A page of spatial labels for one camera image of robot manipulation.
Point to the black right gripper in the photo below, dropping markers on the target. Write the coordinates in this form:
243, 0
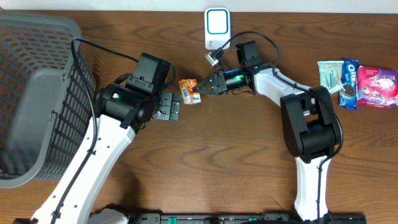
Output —
217, 89

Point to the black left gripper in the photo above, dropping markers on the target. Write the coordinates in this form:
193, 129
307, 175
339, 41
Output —
171, 106

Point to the orange small snack box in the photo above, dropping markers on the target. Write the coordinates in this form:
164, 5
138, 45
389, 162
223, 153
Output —
189, 97

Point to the mint green snack pack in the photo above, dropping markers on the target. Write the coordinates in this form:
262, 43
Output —
330, 75

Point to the blue Oreo cookie pack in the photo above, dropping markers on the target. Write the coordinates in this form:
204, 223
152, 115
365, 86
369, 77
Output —
348, 94

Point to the purple pink Carefree pack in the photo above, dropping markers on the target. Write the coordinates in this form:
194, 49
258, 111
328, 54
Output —
376, 87

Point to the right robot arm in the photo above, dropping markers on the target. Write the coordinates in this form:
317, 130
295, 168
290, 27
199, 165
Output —
312, 132

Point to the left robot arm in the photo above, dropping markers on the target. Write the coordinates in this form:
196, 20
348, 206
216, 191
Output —
122, 108

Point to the grey plastic shopping basket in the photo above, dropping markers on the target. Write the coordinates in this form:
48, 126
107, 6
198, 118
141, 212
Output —
45, 87

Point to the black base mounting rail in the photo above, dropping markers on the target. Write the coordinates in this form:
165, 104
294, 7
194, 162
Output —
233, 218

